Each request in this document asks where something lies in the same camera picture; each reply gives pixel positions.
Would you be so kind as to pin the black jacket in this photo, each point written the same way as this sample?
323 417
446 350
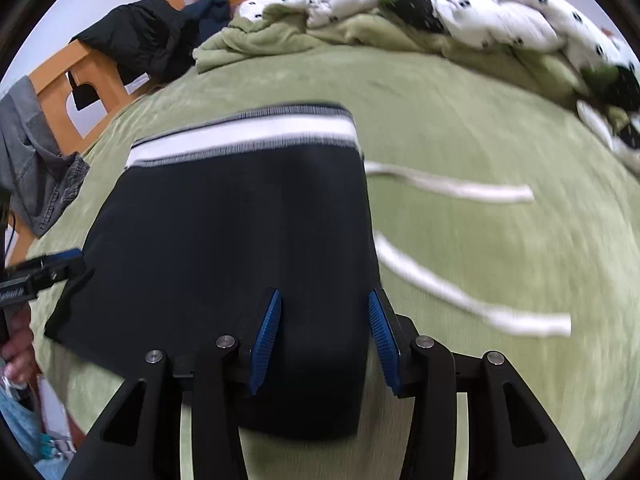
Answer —
135 35

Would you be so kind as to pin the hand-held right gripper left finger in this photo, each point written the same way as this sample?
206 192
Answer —
265 341

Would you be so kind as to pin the black pants with white stripe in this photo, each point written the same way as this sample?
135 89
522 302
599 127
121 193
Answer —
225 235

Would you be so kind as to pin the person's left hand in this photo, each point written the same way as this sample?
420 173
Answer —
20 355

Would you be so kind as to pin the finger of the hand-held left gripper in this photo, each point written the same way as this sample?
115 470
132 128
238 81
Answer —
57 265

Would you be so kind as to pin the grey denim pants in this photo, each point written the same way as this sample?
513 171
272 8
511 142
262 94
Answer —
30 160

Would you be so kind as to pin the green fleece bed cover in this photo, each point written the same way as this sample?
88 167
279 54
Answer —
475 125

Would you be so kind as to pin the navy blue garment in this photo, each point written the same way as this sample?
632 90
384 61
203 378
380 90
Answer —
212 15

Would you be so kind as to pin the person's blue jeans leg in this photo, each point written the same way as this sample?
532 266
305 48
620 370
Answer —
25 430

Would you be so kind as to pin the white and green patterned quilt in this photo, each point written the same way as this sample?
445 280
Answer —
500 15

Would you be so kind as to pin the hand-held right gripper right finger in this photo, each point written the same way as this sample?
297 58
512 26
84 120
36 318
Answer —
385 346

